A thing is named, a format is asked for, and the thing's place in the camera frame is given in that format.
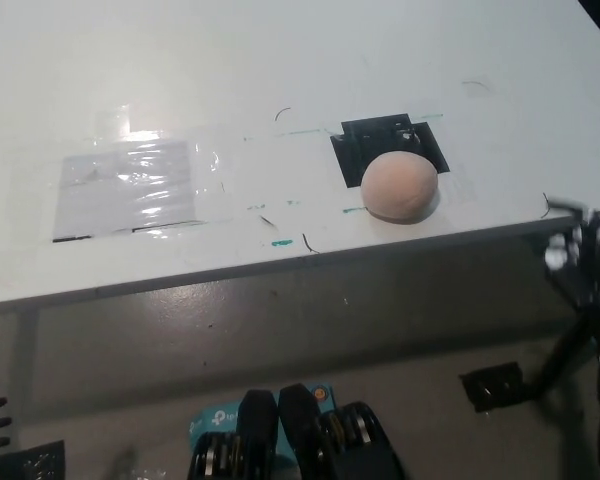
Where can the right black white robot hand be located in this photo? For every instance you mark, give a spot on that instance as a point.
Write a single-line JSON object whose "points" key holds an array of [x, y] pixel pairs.
{"points": [[592, 255]]}

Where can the pink round dumpling toy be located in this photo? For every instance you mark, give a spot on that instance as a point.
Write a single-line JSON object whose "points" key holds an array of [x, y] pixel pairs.
{"points": [[399, 187]]}

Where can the black square tape mask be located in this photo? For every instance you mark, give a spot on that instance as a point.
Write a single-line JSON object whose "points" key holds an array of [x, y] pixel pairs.
{"points": [[354, 150]]}

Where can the black perforated floor mat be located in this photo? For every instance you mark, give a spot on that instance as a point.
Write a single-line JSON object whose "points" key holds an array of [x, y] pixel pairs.
{"points": [[32, 460]]}

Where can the black tape floor marker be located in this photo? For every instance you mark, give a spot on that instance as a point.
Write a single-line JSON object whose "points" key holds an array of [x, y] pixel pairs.
{"points": [[495, 387]]}

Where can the teal router box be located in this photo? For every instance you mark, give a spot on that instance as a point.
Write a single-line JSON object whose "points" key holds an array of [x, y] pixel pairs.
{"points": [[215, 422]]}

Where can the clear plastic sheet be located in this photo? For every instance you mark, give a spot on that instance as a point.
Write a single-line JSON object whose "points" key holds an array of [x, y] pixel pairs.
{"points": [[125, 190]]}

